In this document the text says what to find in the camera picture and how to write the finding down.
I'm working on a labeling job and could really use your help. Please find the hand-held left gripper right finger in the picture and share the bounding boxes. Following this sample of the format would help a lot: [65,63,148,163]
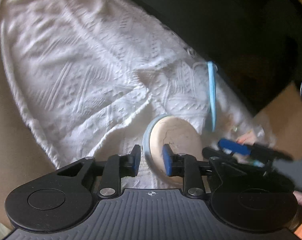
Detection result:
[161,144,249,198]

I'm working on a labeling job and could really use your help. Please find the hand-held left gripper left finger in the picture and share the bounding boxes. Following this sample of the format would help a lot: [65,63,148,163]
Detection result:
[56,144,142,198]

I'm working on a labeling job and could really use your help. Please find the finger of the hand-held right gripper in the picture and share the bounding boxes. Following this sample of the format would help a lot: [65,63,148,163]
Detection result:
[202,147,269,175]
[217,138,292,162]

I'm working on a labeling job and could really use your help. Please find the clear plastic packet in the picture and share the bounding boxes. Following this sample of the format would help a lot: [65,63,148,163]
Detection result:
[226,119,266,150]

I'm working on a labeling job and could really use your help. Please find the cream plate with blue rim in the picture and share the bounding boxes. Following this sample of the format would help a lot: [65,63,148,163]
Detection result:
[142,114,204,187]

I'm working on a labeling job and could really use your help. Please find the white knitted blanket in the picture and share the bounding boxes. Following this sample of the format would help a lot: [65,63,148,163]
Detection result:
[0,0,266,188]

